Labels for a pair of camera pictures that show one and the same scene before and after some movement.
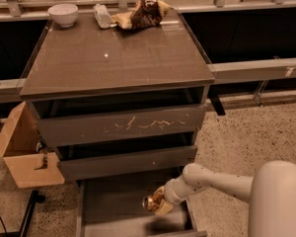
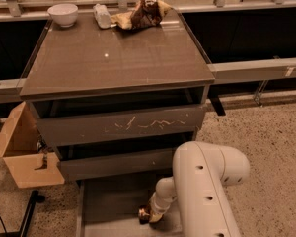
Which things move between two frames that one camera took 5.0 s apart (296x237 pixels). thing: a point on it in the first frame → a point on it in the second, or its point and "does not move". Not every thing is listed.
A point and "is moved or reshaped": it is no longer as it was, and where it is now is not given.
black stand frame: x=35 y=198 does not move
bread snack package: x=153 y=201 is moved or reshaped
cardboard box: x=17 y=143 does not move
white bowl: x=63 y=14 does not move
